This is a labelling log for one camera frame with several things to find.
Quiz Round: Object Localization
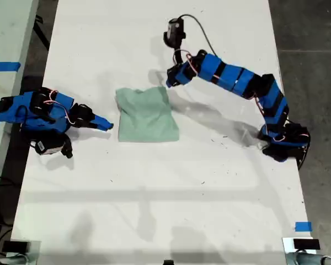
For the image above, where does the pale green t-shirt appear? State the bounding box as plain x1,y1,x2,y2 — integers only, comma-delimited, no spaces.
115,86,180,144

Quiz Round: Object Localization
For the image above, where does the pale side table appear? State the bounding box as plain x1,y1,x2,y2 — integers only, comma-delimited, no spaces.
0,0,40,215

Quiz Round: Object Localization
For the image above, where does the blue tape square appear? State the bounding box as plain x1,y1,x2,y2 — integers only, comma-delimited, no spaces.
295,221,313,232

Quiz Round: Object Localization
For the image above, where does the shiny metal bracket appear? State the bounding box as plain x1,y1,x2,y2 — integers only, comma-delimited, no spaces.
281,236,322,265
8,240,42,265

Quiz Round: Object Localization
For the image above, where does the long blue tape strip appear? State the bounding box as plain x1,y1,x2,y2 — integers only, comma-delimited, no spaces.
0,62,22,72

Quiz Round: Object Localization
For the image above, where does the grey metal tube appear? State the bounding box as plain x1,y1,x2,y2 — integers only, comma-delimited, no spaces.
0,253,31,265
288,252,331,265

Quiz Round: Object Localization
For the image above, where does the black camera stalk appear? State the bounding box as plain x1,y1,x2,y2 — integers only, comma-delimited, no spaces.
61,135,74,160
172,46,184,66

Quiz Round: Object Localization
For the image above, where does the black stand strut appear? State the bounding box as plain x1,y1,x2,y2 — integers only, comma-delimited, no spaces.
33,15,51,52

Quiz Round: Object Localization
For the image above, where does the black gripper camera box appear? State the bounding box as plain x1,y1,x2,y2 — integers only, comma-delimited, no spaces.
163,18,187,50
30,137,66,157

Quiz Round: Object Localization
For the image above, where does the black camera cable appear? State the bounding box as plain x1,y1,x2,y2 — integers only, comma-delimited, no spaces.
180,14,217,56

